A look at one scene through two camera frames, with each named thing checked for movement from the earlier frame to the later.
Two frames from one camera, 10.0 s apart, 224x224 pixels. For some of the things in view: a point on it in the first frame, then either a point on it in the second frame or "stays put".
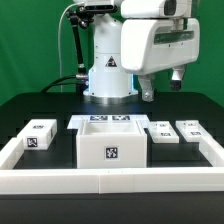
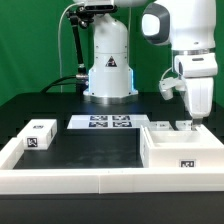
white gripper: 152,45 → 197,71
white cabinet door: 162,132 stays put
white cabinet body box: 111,144 → 195,148
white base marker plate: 77,121 stays put
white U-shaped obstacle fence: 115,180 stays put
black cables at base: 81,82 stays put
